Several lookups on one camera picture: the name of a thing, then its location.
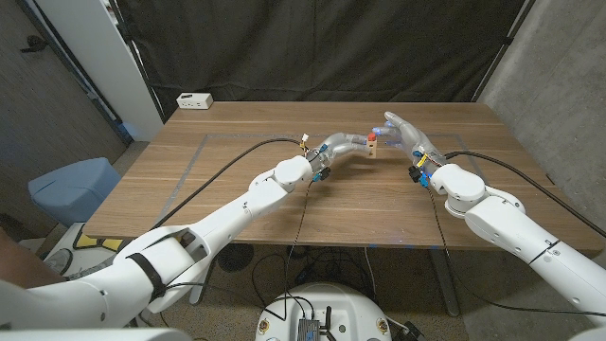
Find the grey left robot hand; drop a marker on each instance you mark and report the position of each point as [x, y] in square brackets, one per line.
[337, 144]

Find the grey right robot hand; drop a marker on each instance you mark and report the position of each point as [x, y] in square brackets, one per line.
[414, 138]

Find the small wooden block with holes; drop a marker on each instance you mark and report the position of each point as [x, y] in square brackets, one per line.
[372, 149]

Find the red-headed wooden screw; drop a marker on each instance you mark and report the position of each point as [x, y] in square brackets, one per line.
[372, 137]

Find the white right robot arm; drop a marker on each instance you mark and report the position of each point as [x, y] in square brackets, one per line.
[521, 232]

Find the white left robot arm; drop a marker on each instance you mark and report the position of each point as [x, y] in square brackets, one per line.
[189, 251]

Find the black backdrop curtain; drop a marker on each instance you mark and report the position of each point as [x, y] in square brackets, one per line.
[308, 47]

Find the black backdrop stand pole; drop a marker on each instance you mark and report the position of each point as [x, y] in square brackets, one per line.
[137, 61]
[502, 47]

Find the grey table leg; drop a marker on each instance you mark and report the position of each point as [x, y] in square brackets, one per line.
[442, 284]

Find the white power strip box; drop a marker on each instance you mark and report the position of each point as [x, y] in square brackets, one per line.
[194, 100]

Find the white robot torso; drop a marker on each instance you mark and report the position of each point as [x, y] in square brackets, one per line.
[341, 303]

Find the black antenna on torso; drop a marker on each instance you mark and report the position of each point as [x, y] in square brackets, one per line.
[327, 319]

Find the grey electronics box on torso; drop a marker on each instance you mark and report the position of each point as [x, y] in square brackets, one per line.
[308, 330]

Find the black connector beside torso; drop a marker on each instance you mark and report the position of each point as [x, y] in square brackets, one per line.
[412, 333]

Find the white table leg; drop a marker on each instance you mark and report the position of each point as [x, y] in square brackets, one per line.
[199, 289]

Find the white cabinet panel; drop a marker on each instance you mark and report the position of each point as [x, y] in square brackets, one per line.
[104, 61]

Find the blue-grey padded stool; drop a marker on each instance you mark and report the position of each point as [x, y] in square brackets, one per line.
[71, 189]

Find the grey sneaker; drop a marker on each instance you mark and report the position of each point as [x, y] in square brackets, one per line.
[59, 260]
[90, 272]

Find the person's bare leg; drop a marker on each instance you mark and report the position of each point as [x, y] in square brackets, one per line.
[21, 267]

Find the dark door frame rail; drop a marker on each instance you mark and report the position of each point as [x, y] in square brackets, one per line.
[94, 96]

